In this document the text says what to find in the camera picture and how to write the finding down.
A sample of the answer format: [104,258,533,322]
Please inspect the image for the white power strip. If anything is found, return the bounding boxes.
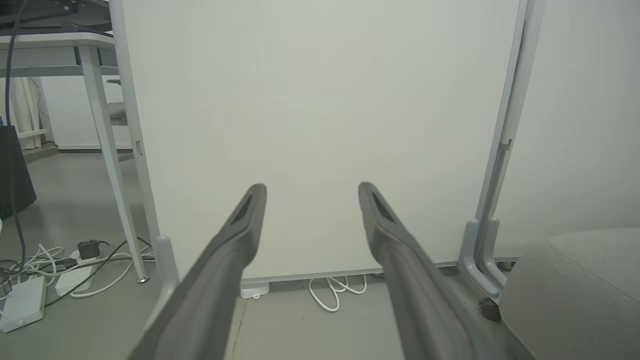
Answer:
[54,250,98,297]

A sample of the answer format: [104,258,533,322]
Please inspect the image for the black power adapter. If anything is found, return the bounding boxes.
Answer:
[77,240,103,261]

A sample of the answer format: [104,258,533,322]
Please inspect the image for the white coiled cable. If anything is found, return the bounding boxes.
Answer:
[308,274,368,313]

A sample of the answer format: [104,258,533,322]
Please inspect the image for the white floor cable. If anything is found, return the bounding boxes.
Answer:
[0,244,156,301]

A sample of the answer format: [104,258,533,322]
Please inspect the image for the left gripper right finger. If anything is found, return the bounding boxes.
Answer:
[357,181,521,360]

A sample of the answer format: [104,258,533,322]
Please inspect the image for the black desk equipment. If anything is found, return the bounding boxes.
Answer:
[0,0,113,36]

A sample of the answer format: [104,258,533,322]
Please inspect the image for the white partition panel grey frame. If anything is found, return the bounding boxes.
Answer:
[492,0,640,301]
[109,0,531,321]

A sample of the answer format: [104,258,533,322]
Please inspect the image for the dark hanging cable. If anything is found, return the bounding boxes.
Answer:
[4,0,29,266]

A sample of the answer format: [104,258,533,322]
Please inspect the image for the white flat box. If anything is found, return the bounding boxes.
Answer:
[0,275,47,334]

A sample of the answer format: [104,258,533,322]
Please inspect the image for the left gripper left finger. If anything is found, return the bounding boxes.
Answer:
[127,183,268,360]

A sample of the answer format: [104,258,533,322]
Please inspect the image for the small white floor box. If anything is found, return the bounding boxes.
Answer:
[240,281,271,300]

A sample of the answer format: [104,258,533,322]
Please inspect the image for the white table grey legs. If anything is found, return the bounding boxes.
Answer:
[0,30,151,284]

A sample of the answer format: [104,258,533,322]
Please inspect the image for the grey office chair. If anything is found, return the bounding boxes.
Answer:
[106,77,127,126]

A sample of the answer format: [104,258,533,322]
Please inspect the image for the grey fabric seat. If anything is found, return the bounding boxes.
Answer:
[499,227,640,360]

